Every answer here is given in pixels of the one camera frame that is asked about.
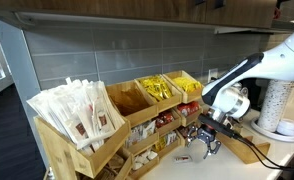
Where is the paper wrapped stirrers bundle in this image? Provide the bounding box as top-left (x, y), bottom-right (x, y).
top-left (26, 77), bottom-right (125, 151)

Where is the wooden tea bag shelf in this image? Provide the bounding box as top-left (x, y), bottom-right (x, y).
top-left (216, 131), bottom-right (271, 165)

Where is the brown paper packets pile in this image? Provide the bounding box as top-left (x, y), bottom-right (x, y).
top-left (96, 154), bottom-right (125, 180)

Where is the red sauce packets pile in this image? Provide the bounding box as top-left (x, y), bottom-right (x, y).
top-left (178, 124), bottom-right (196, 138)
top-left (177, 101), bottom-right (201, 117)
top-left (155, 111), bottom-right (175, 129)

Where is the white brown-print packets pile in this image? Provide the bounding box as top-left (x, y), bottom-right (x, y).
top-left (126, 120), bottom-right (157, 148)

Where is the white creamer cups pile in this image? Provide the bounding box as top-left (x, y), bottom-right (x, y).
top-left (132, 149), bottom-right (159, 171)

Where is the white ketchup packet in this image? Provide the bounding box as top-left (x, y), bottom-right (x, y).
top-left (173, 154), bottom-right (193, 164)

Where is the white round tray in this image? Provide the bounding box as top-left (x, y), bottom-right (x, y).
top-left (250, 117), bottom-right (294, 143)

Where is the patterned paper cup stack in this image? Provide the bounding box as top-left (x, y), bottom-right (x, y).
top-left (257, 79), bottom-right (294, 133)

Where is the yellow mustard packets pile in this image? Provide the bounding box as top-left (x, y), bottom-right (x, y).
top-left (139, 75), bottom-right (173, 102)
top-left (172, 76), bottom-right (203, 94)

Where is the wooden stirrer box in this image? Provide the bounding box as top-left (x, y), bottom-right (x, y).
top-left (33, 114), bottom-right (132, 179)

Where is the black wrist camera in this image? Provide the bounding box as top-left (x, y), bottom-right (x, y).
top-left (197, 113), bottom-right (236, 138)

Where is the white wall outlet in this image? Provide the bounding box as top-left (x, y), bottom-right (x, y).
top-left (207, 68), bottom-right (219, 83)

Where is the yellow relish packet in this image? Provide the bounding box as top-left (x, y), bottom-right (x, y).
top-left (153, 136), bottom-right (168, 152)

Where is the white ketchup packets pile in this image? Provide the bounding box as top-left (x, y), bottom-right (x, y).
top-left (165, 131), bottom-right (178, 146)

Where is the low wooden bin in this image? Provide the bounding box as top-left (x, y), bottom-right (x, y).
top-left (76, 146), bottom-right (135, 180)

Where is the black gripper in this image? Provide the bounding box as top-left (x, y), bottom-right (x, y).
top-left (186, 123), bottom-right (222, 160)

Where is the under-cabinet light strip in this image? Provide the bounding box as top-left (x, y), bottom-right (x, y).
top-left (15, 11), bottom-right (218, 34)

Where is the black cable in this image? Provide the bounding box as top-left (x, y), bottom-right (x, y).
top-left (233, 133), bottom-right (294, 173)

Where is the wooden tiered condiment organizer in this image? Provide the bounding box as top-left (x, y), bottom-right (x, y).
top-left (106, 69), bottom-right (205, 180)

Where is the white cup lids stack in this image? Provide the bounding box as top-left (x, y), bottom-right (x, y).
top-left (276, 119), bottom-right (294, 136)

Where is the wooden upper cabinet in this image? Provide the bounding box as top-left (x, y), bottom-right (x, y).
top-left (0, 0), bottom-right (278, 29)

